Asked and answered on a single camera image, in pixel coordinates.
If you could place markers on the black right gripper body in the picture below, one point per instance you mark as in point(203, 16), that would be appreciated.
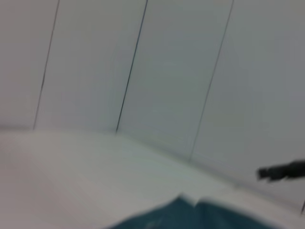
point(294, 168)

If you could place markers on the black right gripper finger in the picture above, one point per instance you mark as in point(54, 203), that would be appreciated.
point(269, 173)

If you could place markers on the teal blue shirt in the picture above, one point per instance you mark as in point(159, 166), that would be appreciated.
point(190, 214)

